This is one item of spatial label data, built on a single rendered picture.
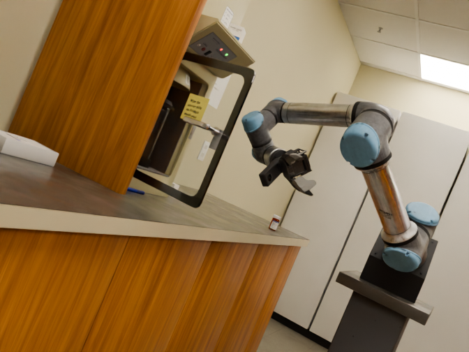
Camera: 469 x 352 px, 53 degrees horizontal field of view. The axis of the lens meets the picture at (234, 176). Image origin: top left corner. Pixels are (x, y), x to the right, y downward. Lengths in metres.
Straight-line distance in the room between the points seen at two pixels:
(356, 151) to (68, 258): 0.84
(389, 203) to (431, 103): 3.46
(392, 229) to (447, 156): 2.81
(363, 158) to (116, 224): 0.74
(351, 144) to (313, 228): 3.01
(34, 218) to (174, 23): 0.75
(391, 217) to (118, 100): 0.89
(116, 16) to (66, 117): 0.34
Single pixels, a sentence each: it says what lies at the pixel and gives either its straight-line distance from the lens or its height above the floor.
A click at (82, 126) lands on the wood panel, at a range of 1.46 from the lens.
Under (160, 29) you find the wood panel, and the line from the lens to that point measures 1.41.
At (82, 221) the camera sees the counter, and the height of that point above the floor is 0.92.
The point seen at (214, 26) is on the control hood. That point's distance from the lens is 1.44.
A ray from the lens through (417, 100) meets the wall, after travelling 4.93.
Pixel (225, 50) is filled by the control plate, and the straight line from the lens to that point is 1.56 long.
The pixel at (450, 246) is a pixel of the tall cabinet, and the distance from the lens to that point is 4.26.
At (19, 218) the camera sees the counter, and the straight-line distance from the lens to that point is 0.83.
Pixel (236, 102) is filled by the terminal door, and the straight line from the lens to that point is 1.25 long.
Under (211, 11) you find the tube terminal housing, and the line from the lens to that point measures 1.60.
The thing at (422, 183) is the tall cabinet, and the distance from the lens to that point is 4.30.
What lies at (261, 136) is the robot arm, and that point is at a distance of 1.61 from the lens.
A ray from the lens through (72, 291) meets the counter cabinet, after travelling 1.07.
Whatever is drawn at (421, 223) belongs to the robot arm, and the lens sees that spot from 1.68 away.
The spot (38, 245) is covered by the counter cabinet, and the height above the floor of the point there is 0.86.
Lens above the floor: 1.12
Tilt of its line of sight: 1 degrees down
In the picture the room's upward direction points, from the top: 23 degrees clockwise
